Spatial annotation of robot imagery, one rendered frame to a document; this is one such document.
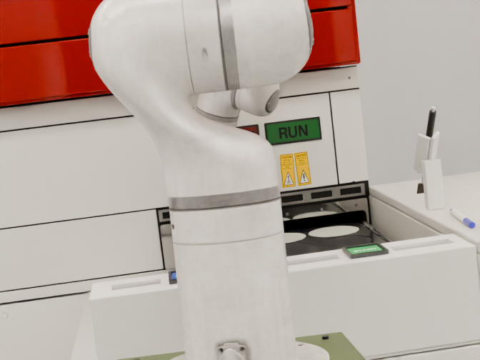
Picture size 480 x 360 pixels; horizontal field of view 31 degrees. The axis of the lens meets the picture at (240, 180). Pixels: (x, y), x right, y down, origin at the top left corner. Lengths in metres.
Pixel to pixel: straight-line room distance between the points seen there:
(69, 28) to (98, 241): 0.44
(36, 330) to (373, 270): 0.87
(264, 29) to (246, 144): 0.12
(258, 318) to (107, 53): 0.31
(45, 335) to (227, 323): 1.03
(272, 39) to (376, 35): 2.53
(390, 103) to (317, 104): 1.59
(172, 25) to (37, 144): 0.97
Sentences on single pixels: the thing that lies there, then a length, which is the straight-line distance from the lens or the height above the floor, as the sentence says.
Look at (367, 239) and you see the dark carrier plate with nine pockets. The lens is 1.67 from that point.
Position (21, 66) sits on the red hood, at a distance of 1.77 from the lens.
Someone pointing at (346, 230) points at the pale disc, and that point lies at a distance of 1.77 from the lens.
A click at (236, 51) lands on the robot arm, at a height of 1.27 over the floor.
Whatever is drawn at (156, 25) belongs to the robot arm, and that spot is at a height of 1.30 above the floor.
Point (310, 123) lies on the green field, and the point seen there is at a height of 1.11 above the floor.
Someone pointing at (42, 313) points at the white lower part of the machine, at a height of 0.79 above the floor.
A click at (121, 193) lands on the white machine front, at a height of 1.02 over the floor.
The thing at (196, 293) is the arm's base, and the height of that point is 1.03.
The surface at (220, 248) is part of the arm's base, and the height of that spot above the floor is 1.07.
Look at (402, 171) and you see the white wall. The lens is 3.46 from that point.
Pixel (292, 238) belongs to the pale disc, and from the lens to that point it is 1.74.
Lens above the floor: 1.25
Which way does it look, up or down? 8 degrees down
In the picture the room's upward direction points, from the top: 7 degrees counter-clockwise
